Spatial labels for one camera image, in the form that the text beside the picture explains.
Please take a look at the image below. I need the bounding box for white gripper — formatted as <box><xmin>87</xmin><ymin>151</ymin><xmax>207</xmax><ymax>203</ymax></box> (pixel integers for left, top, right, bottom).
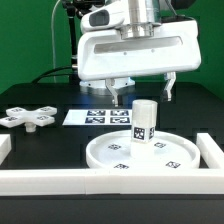
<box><xmin>77</xmin><ymin>20</ymin><xmax>201</xmax><ymax>107</ymax></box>

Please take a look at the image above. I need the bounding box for white round table top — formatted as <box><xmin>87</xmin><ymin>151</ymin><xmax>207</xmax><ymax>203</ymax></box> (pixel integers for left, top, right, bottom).
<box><xmin>86</xmin><ymin>130</ymin><xmax>200</xmax><ymax>170</ymax></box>

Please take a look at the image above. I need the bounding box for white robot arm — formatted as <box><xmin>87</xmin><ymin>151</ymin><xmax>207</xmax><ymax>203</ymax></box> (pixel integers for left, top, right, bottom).
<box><xmin>77</xmin><ymin>0</ymin><xmax>201</xmax><ymax>105</ymax></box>

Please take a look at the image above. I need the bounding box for white marker sheet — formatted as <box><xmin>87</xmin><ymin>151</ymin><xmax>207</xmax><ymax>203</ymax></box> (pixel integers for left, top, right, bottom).
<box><xmin>63</xmin><ymin>109</ymin><xmax>132</xmax><ymax>126</ymax></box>

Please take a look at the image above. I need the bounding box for white cross-shaped table base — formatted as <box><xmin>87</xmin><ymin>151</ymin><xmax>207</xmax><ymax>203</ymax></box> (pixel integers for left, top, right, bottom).
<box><xmin>0</xmin><ymin>106</ymin><xmax>57</xmax><ymax>133</ymax></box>

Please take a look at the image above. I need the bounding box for white U-shaped boundary fence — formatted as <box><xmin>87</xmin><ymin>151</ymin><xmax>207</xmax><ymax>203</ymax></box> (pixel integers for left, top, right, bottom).
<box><xmin>0</xmin><ymin>133</ymin><xmax>224</xmax><ymax>196</ymax></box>

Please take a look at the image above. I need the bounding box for black camera stand pole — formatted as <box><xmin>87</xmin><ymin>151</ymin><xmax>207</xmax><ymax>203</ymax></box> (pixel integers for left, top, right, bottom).
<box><xmin>62</xmin><ymin>0</ymin><xmax>80</xmax><ymax>85</ymax></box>

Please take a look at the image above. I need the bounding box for white cable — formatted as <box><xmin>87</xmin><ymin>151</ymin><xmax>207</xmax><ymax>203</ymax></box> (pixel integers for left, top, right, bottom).
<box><xmin>50</xmin><ymin>0</ymin><xmax>64</xmax><ymax>84</ymax></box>

